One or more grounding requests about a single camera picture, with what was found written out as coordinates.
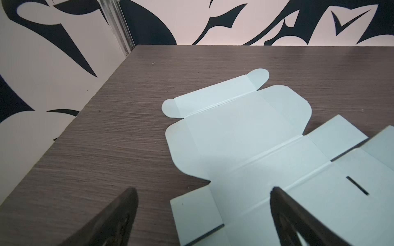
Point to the light blue paper box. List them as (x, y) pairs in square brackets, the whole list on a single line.
[(248, 142)]

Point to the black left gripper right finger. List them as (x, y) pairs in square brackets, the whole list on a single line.
[(295, 221)]

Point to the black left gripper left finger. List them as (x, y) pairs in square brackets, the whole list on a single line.
[(110, 227)]

